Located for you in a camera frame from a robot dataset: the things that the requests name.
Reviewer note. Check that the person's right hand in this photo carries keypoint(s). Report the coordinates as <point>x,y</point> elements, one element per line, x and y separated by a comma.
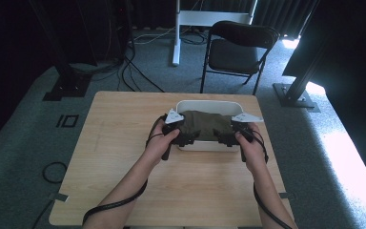
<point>251,149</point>

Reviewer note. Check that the black stand with base plate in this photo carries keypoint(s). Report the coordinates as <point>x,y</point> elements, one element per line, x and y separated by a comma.
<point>68,86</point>
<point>294,97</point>

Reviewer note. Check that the dark curtain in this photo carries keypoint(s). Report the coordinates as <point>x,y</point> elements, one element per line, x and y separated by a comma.
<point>282,16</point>

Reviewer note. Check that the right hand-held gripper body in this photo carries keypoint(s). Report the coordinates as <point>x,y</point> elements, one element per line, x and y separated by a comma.
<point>243,127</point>

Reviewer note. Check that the olive green pants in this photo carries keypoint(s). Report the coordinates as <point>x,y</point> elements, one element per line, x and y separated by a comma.
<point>208,125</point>

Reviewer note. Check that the white plastic bin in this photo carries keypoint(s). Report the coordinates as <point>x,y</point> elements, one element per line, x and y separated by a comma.
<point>209,106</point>

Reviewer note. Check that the black folding chair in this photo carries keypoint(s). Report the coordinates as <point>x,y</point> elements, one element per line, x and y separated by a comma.
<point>235,54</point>

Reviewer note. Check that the person's left hand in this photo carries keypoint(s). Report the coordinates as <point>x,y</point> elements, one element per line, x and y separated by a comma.
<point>158,143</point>

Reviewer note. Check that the grey tape piece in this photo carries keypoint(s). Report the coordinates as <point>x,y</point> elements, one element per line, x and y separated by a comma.
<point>58,197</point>
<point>287,196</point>

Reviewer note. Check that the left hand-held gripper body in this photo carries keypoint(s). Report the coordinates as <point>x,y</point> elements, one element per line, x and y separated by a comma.
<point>174,127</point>

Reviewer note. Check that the white desk frame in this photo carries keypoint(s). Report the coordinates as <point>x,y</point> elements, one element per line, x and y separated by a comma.
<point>177,35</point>

